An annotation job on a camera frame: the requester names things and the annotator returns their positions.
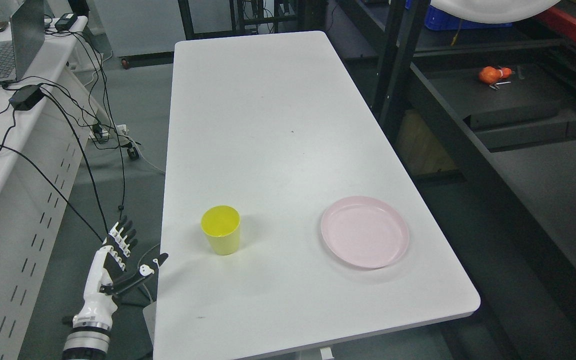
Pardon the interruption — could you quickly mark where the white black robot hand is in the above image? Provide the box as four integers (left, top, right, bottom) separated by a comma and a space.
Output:
71, 216, 169, 331

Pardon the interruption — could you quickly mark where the yellow plastic cup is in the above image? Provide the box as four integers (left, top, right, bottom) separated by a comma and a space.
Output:
200, 205, 241, 256

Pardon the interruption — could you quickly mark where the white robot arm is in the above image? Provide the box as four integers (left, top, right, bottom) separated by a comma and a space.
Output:
61, 321, 111, 360

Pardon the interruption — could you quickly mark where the black metal shelf rack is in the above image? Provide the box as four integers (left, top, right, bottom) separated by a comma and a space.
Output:
379, 24, 576, 360

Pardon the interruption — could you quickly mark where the orange object on shelf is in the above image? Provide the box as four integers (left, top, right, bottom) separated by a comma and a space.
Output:
478, 66, 514, 85

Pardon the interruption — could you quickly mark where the white perforated side desk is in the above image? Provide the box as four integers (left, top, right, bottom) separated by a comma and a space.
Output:
0, 34, 99, 360

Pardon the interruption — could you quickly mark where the white power strip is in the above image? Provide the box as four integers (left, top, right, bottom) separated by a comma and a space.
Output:
88, 124, 130, 146

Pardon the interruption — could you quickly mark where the black power adapter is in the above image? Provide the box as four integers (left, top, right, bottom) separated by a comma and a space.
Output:
8, 84, 45, 111

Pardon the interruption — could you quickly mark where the grey laptop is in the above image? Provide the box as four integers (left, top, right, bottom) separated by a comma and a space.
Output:
0, 0, 45, 85

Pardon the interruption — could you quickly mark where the pink plastic plate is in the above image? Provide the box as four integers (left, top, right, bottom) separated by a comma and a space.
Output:
320, 196, 410, 270

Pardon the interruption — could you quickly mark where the black power brick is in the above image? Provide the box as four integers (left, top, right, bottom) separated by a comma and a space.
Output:
54, 13, 78, 32

